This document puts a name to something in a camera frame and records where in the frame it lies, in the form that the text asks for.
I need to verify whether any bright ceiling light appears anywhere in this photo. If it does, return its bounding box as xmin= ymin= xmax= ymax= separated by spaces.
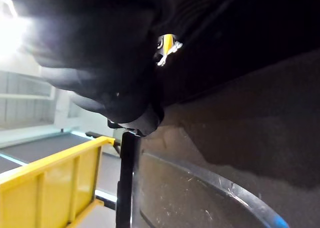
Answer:
xmin=0 ymin=0 xmax=33 ymax=62

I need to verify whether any right robot hand black cloth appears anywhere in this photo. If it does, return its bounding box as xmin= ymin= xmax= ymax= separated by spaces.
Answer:
xmin=14 ymin=0 xmax=320 ymax=138

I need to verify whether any yellow plastic bin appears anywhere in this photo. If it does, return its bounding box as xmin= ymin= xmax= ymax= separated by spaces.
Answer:
xmin=0 ymin=136 xmax=116 ymax=228

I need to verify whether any yellow shelf post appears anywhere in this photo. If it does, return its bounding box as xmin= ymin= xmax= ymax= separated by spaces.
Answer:
xmin=154 ymin=33 xmax=183 ymax=67

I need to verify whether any white window frame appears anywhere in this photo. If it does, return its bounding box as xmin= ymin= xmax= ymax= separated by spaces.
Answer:
xmin=0 ymin=70 xmax=56 ymax=125

